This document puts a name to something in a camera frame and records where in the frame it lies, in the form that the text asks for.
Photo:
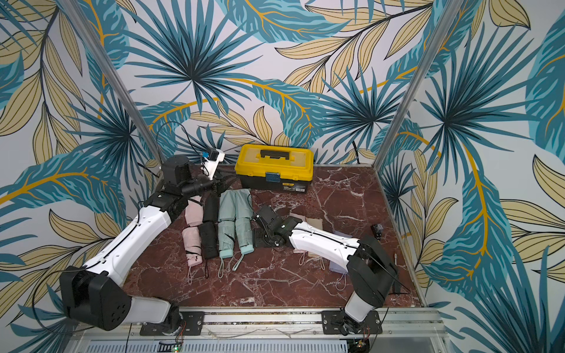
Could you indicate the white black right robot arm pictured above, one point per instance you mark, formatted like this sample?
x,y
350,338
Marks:
x,y
371,271

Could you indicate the yellow black toolbox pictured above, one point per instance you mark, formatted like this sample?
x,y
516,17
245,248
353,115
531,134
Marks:
x,y
275,168

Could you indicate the pink sleeved umbrella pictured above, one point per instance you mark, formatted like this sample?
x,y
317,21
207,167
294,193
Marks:
x,y
302,219

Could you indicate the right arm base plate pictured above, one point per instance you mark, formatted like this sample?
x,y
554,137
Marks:
x,y
336,322

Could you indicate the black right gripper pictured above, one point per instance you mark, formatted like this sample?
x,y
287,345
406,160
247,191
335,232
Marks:
x,y
263,216

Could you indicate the small black electrical part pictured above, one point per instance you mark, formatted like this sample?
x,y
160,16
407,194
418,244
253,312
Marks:
x,y
377,231

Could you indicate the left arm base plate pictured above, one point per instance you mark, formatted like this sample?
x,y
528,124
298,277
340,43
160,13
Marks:
x,y
186,323

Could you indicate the aluminium frame rail right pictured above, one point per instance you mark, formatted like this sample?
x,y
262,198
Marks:
x,y
437,37

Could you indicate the mint umbrella sleeve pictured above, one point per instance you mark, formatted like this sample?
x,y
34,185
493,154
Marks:
x,y
227,207
243,204

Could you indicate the beige sleeved umbrella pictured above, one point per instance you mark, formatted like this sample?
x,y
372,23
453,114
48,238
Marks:
x,y
317,223

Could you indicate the lavender sleeved umbrella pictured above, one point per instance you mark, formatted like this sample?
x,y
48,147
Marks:
x,y
334,267

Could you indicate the mint sleeved umbrella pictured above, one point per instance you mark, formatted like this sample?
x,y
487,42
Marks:
x,y
244,234
226,237

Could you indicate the aluminium frame rail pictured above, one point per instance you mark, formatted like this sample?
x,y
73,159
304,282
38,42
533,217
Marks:
x,y
437,37
80,22

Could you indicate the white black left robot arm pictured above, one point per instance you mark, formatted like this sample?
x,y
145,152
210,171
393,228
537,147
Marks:
x,y
93,293

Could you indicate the black sleeved umbrella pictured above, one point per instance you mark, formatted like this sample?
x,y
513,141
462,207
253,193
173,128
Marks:
x,y
209,240

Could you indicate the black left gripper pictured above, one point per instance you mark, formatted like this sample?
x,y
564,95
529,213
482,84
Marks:
x,y
219,184

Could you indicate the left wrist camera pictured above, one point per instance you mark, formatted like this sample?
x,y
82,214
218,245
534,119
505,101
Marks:
x,y
211,161

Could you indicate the aluminium frame rail left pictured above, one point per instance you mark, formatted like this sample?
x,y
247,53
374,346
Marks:
x,y
80,22

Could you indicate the pink umbrella sleeve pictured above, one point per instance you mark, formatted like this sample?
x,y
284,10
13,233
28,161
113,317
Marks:
x,y
194,214

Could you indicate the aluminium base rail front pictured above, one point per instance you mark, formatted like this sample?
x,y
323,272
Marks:
x,y
287,329

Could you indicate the black handled screwdriver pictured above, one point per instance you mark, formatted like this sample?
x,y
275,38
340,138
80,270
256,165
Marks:
x,y
397,288

